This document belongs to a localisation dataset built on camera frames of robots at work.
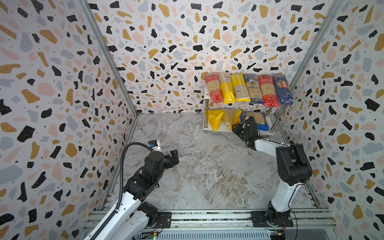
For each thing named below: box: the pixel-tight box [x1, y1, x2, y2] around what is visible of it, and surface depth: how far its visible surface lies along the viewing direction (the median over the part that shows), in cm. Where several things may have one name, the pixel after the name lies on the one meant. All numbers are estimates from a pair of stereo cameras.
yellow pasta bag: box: [207, 109, 242, 132], surface depth 104 cm
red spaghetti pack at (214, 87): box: [205, 72, 224, 104], surface depth 85 cm
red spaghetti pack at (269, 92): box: [258, 74, 281, 108], surface depth 83 cm
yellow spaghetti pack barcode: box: [218, 71, 236, 105], surface depth 83 cm
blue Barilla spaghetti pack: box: [272, 73, 295, 105], surface depth 82 cm
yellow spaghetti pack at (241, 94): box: [230, 73, 251, 102], surface depth 84 cm
